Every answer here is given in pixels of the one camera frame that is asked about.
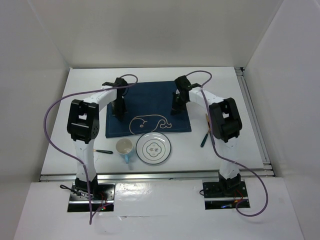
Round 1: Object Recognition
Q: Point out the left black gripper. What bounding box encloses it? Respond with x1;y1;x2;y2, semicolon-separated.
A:
110;97;128;120

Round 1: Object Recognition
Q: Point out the blue whale placemat cloth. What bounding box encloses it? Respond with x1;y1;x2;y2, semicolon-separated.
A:
105;81;192;138

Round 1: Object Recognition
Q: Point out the light blue mug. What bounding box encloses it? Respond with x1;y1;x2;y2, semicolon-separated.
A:
115;138;134;164

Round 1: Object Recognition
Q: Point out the white plate blue rim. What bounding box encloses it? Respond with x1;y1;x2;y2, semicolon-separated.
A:
135;132;172;166

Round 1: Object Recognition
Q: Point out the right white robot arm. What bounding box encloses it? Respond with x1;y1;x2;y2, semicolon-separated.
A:
170;75;243;196

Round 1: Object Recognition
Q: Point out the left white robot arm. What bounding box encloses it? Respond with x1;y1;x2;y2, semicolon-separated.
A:
67;77;129;200

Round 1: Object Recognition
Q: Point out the gold fork dark handle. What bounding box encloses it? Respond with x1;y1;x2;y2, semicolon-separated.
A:
93;149;113;155

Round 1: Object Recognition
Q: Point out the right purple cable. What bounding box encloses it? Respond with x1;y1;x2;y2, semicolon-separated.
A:
184;70;270;217

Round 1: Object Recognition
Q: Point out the purple cable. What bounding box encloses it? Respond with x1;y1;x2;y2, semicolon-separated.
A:
184;70;270;217
43;73;139;225

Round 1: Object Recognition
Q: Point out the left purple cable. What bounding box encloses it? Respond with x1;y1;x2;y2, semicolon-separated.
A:
43;73;139;225

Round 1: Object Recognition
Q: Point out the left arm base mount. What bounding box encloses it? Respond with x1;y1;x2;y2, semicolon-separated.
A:
59;183;116;213

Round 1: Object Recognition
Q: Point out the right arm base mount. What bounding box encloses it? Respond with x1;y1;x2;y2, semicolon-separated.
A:
199;181;250;210

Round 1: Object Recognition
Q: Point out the aluminium table frame rail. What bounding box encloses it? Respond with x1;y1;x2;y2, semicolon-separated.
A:
40;67;274;182

